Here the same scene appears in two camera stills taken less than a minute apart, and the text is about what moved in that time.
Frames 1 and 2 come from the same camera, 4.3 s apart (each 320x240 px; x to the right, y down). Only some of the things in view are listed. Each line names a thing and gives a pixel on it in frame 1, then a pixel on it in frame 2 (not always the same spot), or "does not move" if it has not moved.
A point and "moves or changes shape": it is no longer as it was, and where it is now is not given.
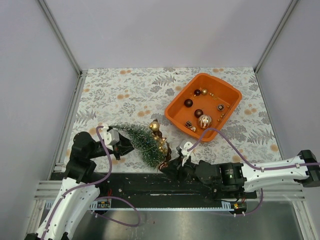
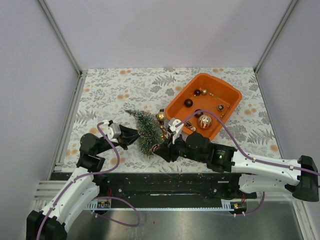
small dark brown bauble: [197, 92] does not move
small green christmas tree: [149, 148] moves or changes shape
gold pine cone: [220, 107] does not move
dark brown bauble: [188, 103] does not move
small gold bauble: [204, 91] does not move
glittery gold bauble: [154, 126] to [161, 116]
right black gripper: [172, 171] to [164, 151]
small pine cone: [188, 124] does not move
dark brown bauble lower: [198, 112] does not move
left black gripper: [123, 146] to [128, 136]
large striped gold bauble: [205, 121] does not move
